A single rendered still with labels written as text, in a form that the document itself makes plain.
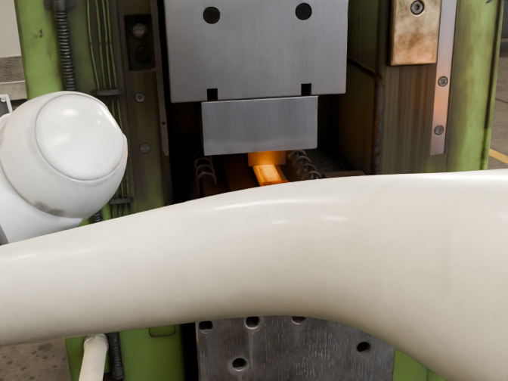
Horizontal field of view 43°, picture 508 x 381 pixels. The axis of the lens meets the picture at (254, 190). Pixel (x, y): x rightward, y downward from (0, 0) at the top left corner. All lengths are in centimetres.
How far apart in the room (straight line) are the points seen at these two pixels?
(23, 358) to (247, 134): 167
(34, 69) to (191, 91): 31
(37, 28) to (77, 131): 74
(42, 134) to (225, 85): 63
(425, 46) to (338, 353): 61
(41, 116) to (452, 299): 36
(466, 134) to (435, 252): 118
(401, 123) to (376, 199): 108
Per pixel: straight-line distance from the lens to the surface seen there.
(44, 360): 255
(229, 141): 111
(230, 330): 120
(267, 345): 123
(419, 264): 22
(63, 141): 49
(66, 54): 120
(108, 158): 50
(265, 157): 123
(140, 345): 145
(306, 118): 112
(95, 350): 139
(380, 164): 134
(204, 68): 108
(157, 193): 129
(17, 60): 632
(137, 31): 121
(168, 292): 30
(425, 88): 132
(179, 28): 106
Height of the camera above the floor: 141
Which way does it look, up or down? 21 degrees down
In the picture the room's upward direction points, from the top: 2 degrees counter-clockwise
